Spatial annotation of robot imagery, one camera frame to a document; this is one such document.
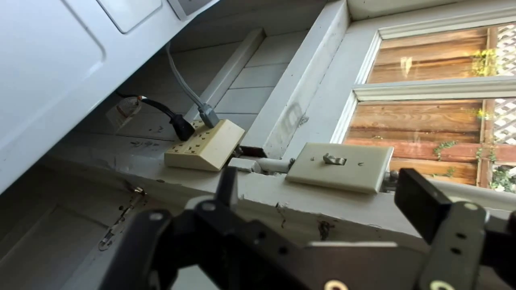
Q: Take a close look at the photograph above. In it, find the beige power outlet adapter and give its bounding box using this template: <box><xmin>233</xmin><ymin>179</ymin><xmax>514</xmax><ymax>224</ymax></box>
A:
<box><xmin>164</xmin><ymin>118</ymin><xmax>247</xmax><ymax>174</ymax></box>

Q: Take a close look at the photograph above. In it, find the beige light switch plate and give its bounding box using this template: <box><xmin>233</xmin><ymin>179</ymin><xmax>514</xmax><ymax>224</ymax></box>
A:
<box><xmin>286</xmin><ymin>140</ymin><xmax>396</xmax><ymax>195</ymax></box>

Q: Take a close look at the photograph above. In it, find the white wooden window frame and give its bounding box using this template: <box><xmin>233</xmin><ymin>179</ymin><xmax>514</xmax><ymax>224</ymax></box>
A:
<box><xmin>239</xmin><ymin>0</ymin><xmax>516</xmax><ymax>216</ymax></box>

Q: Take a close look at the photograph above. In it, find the black power cable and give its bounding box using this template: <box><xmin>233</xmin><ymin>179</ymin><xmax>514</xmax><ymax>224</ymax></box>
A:
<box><xmin>114</xmin><ymin>92</ymin><xmax>198</xmax><ymax>143</ymax></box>

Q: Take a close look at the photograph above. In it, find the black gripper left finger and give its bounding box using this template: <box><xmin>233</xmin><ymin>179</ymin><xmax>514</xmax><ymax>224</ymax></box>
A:
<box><xmin>99</xmin><ymin>166</ymin><xmax>352</xmax><ymax>290</ymax></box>

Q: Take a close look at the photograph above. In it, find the white wall plug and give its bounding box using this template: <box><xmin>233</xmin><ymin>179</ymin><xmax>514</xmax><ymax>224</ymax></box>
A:
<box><xmin>104</xmin><ymin>95</ymin><xmax>146</xmax><ymax>129</ymax></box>

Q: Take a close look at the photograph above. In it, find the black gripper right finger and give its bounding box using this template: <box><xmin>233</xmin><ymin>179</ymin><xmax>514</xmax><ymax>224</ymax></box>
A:
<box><xmin>394</xmin><ymin>168</ymin><xmax>516</xmax><ymax>290</ymax></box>

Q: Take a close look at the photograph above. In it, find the grey power cable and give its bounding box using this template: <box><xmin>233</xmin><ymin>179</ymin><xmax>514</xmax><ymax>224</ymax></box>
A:
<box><xmin>165</xmin><ymin>40</ymin><xmax>222</xmax><ymax>129</ymax></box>

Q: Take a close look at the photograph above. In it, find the white top-load washing machine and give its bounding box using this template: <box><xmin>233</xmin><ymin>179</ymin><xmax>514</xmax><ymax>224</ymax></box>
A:
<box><xmin>0</xmin><ymin>0</ymin><xmax>222</xmax><ymax>197</ymax></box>

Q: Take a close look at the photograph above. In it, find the small metal chain latch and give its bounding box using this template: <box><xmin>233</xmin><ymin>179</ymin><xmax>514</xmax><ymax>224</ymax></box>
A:
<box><xmin>98</xmin><ymin>181</ymin><xmax>149</xmax><ymax>253</ymax></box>

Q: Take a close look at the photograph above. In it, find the brown wooden garden fence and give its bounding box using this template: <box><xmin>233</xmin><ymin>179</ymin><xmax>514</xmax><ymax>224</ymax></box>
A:
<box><xmin>346</xmin><ymin>23</ymin><xmax>516</xmax><ymax>190</ymax></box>

